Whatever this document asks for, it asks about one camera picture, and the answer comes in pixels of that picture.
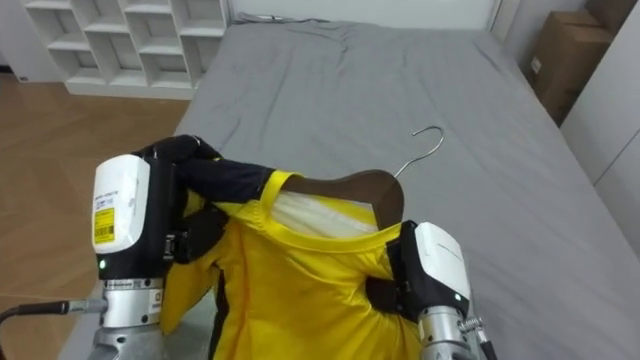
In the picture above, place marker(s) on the white cabinet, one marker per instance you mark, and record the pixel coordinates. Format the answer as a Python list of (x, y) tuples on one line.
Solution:
[(610, 125)]

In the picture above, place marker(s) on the grey bed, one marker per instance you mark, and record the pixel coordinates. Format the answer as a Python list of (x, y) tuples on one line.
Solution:
[(400, 150)]

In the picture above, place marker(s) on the brown cardboard box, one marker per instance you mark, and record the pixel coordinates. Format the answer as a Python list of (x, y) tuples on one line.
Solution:
[(567, 60)]

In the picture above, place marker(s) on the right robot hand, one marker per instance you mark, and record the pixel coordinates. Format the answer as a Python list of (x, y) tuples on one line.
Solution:
[(430, 270)]

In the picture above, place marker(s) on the brown wooden clothes hanger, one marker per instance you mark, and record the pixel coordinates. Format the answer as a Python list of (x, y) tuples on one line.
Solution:
[(365, 190)]

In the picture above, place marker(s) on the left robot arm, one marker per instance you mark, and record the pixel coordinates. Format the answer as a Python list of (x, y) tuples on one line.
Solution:
[(127, 320)]

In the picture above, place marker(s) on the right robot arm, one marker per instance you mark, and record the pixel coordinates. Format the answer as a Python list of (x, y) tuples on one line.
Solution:
[(442, 335)]

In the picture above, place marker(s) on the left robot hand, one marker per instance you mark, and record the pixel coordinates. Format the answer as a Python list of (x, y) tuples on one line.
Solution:
[(130, 210)]

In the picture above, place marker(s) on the white cubby shelf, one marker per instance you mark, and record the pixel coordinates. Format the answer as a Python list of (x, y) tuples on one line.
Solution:
[(130, 45)]

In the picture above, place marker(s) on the yellow and black shirt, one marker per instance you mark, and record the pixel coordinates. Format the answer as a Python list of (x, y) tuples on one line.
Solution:
[(300, 280)]

